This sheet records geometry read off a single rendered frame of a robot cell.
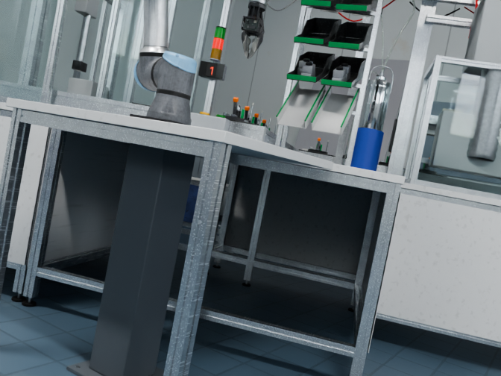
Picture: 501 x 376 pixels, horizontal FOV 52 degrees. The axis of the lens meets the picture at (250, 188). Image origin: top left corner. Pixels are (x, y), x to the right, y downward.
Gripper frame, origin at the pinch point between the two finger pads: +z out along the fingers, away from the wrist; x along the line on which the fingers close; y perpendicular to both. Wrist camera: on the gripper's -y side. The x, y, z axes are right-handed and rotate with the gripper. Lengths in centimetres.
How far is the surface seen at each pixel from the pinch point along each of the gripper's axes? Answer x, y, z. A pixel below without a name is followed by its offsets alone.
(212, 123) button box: -8.2, 5.0, 30.2
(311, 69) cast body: 25.0, -10.8, -0.8
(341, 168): 46, 6, 39
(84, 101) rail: -71, -3, 30
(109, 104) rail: -58, -3, 29
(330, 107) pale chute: 35.3, -22.7, 11.8
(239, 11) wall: -144, -478, -162
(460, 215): 106, -67, 49
